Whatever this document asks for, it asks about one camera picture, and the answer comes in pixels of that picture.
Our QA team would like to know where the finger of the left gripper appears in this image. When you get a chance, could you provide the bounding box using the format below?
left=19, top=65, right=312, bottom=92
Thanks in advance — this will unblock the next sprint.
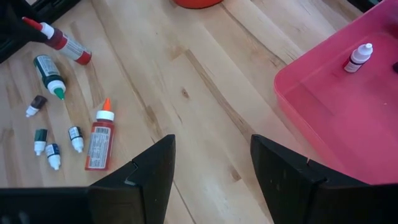
left=0, top=0, right=48, bottom=44

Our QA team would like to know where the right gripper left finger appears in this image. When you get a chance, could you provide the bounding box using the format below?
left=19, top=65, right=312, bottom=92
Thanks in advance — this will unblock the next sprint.
left=88, top=134, right=177, bottom=224

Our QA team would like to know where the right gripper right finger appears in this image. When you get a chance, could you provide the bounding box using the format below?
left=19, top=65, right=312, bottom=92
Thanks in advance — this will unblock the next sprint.
left=250, top=134, right=368, bottom=224

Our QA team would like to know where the large red dye bottle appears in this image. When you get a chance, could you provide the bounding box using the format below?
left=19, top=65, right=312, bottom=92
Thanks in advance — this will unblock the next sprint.
left=21, top=16, right=93, bottom=66

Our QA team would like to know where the large green dye bottle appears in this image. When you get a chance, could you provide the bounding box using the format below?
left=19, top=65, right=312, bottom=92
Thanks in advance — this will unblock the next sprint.
left=33, top=54, right=67, bottom=101

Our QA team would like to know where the large orange dye bottle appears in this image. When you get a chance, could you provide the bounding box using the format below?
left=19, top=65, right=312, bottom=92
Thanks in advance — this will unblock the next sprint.
left=84, top=98, right=116, bottom=172

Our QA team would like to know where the small brown dye bottle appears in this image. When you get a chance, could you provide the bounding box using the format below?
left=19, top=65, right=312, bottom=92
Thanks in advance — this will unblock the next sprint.
left=25, top=95, right=49, bottom=118

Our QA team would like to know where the pink plastic bin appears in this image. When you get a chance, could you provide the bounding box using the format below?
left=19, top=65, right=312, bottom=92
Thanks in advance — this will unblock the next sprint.
left=272, top=0, right=398, bottom=187

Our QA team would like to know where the small dark blue dye bottle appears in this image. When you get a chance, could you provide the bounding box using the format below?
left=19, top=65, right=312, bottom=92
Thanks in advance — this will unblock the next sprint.
left=45, top=142, right=62, bottom=171

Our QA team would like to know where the small dark green dye bottle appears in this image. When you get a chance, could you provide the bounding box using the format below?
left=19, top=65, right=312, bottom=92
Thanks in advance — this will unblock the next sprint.
left=33, top=128, right=49, bottom=157

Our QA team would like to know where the small red dye bottle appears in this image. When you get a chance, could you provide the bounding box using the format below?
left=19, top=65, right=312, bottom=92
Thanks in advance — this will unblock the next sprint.
left=342, top=42, right=374, bottom=74

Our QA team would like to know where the red desk lamp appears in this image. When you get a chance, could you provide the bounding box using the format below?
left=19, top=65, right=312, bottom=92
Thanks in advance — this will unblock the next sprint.
left=172, top=0, right=225, bottom=9

